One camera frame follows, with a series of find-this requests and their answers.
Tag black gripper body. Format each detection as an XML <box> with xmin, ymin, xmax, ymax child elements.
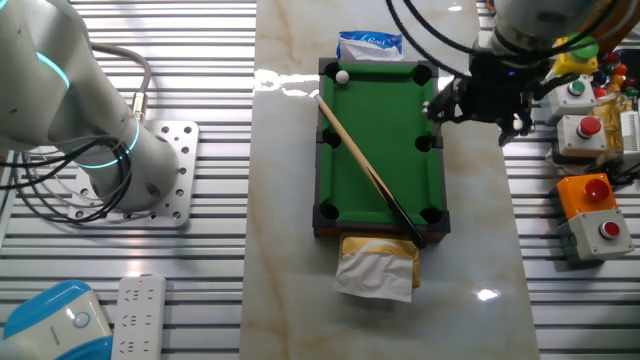
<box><xmin>462</xmin><ymin>55</ymin><xmax>532</xmax><ymax>126</ymax></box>

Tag grey box flat red button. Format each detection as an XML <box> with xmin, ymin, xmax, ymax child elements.
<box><xmin>556</xmin><ymin>208</ymin><xmax>635</xmax><ymax>265</ymax></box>

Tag white power strip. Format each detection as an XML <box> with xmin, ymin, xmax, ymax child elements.
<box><xmin>110</xmin><ymin>274</ymin><xmax>167</xmax><ymax>360</ymax></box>

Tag grey box green button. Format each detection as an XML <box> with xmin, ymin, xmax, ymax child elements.
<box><xmin>544</xmin><ymin>73</ymin><xmax>597</xmax><ymax>126</ymax></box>

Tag orange box red mushroom button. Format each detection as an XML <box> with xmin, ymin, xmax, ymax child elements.
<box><xmin>555</xmin><ymin>173</ymin><xmax>620</xmax><ymax>221</ymax></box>

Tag wooden pool cue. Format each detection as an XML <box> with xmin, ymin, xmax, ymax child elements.
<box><xmin>313</xmin><ymin>93</ymin><xmax>428</xmax><ymax>250</ymax></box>

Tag gold tissue pack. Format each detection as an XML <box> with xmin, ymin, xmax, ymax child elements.
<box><xmin>333</xmin><ymin>232</ymin><xmax>422</xmax><ymax>304</ymax></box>

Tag black base cable bundle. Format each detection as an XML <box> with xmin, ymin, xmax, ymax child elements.
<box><xmin>0</xmin><ymin>135</ymin><xmax>135</xmax><ymax>224</ymax></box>

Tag yellow box green mushroom button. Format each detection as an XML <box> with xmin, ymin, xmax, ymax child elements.
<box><xmin>550</xmin><ymin>32</ymin><xmax>600</xmax><ymax>76</ymax></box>

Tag brown cardboard box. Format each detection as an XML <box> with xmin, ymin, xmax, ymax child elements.
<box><xmin>599</xmin><ymin>0</ymin><xmax>640</xmax><ymax>51</ymax></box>

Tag grey base cable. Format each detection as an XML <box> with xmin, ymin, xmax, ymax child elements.
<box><xmin>84</xmin><ymin>42</ymin><xmax>153</xmax><ymax>124</ymax></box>

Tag blue tissue pack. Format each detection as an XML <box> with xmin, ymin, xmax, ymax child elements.
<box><xmin>336</xmin><ymin>30</ymin><xmax>405</xmax><ymax>62</ymax></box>

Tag gold foil bag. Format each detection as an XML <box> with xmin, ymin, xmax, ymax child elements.
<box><xmin>592</xmin><ymin>94</ymin><xmax>634</xmax><ymax>151</ymax></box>

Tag grey box red mushroom button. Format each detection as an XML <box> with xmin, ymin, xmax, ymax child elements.
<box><xmin>556</xmin><ymin>114</ymin><xmax>609</xmax><ymax>159</ymax></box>

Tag white ridged plastic block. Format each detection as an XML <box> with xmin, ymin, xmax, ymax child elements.
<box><xmin>619</xmin><ymin>110</ymin><xmax>640</xmax><ymax>161</ymax></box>

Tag blue and white device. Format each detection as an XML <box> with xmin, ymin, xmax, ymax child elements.
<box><xmin>0</xmin><ymin>279</ymin><xmax>114</xmax><ymax>360</ymax></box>

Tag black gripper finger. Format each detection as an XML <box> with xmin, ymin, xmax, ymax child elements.
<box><xmin>423</xmin><ymin>101</ymin><xmax>471</xmax><ymax>124</ymax></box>
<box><xmin>435</xmin><ymin>78</ymin><xmax>471</xmax><ymax>109</ymax></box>

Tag mini green pool table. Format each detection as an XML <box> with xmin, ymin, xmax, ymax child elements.
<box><xmin>312</xmin><ymin>57</ymin><xmax>451</xmax><ymax>245</ymax></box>

